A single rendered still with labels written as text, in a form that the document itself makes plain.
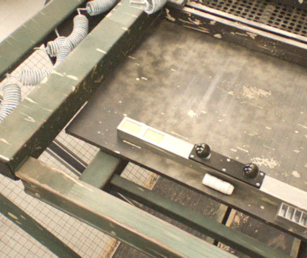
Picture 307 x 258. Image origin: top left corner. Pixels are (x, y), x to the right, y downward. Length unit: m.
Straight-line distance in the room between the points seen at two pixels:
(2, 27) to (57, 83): 5.36
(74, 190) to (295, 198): 0.55
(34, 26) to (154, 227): 1.11
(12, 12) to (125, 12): 5.34
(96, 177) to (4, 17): 5.62
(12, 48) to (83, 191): 0.86
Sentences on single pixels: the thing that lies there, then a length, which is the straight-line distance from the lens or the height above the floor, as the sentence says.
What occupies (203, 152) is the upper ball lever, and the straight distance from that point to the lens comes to 0.87.
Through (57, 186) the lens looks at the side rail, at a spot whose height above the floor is 1.73.
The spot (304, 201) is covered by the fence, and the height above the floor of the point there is 1.26.
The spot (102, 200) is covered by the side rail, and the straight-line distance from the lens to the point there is 0.91.
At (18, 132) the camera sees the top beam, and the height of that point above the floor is 1.89.
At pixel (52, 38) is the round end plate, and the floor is 2.09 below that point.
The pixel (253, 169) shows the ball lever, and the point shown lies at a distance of 0.86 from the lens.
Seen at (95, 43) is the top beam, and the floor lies 1.91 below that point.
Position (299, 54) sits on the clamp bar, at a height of 1.38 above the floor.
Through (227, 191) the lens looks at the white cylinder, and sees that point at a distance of 0.98.
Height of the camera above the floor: 1.84
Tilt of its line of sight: 13 degrees down
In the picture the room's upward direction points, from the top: 49 degrees counter-clockwise
